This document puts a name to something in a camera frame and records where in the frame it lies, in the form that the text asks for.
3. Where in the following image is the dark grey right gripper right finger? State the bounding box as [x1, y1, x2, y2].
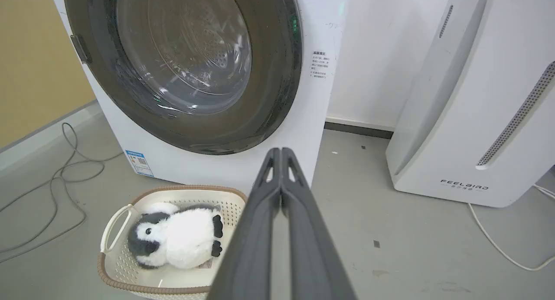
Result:
[281, 147, 357, 300]

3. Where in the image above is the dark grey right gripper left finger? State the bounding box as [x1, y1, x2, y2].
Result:
[206, 148, 283, 300]

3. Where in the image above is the white front-load washing machine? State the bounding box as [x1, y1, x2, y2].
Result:
[49, 0, 350, 196]

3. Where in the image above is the dark round washing machine door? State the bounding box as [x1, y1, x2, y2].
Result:
[63, 0, 303, 156]

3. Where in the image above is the plush penguin toy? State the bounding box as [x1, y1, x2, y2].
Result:
[127, 202, 224, 269]

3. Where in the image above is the cream plastic laundry basket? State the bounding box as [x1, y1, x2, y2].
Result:
[97, 185, 248, 300]

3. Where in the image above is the blue energy label sticker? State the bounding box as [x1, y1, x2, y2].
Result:
[125, 150, 155, 178]

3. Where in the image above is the white Feelbird air purifier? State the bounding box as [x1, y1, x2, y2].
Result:
[385, 0, 555, 208]

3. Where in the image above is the white power cable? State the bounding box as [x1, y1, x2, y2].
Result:
[467, 184, 555, 272]

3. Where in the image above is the grey floor cable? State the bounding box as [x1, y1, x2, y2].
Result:
[0, 122, 124, 264]

